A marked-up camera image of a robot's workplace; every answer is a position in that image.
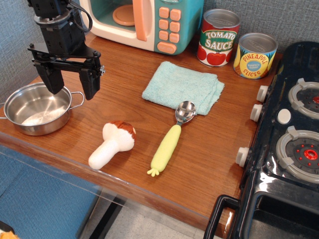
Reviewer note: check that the tomato sauce can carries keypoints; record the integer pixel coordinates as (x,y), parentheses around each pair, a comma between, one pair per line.
(218,33)

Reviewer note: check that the light blue folded cloth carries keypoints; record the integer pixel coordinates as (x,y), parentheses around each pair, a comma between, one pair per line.
(172,84)

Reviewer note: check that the spoon with yellow-green handle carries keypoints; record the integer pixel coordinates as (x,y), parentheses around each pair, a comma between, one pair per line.
(184,113)

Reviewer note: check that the pineapple slices can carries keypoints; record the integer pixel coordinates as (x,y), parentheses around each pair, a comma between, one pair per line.
(255,55)

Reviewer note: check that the toy microwave teal and cream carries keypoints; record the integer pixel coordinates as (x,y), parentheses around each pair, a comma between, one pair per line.
(163,26)

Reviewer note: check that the stainless steel pot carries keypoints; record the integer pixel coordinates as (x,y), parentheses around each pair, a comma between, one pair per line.
(35,111)

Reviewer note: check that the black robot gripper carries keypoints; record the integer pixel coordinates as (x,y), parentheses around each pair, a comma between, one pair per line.
(64,37)

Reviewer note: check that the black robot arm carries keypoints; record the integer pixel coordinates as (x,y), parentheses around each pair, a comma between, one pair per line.
(51,9)

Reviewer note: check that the plush mushroom toy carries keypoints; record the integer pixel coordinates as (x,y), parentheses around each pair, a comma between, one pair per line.
(118,136)

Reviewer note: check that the orange object at corner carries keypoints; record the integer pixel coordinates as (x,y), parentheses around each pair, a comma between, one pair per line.
(7,232)

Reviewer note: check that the black toy stove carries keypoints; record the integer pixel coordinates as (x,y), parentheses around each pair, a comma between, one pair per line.
(280,185)

